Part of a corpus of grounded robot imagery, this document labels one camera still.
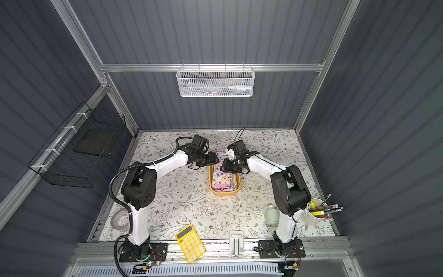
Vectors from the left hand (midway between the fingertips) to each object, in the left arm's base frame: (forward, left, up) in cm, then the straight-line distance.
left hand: (218, 163), depth 94 cm
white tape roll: (-27, +48, -8) cm, 56 cm away
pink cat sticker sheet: (-9, -3, -4) cm, 10 cm away
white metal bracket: (-38, -8, -6) cm, 39 cm away
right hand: (-3, -3, 0) cm, 5 cm away
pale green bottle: (-28, -24, -1) cm, 37 cm away
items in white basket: (+30, -8, +26) cm, 40 cm away
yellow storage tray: (-15, -2, -7) cm, 16 cm away
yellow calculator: (-38, +12, -7) cm, 40 cm away
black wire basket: (-9, +61, +20) cm, 65 cm away
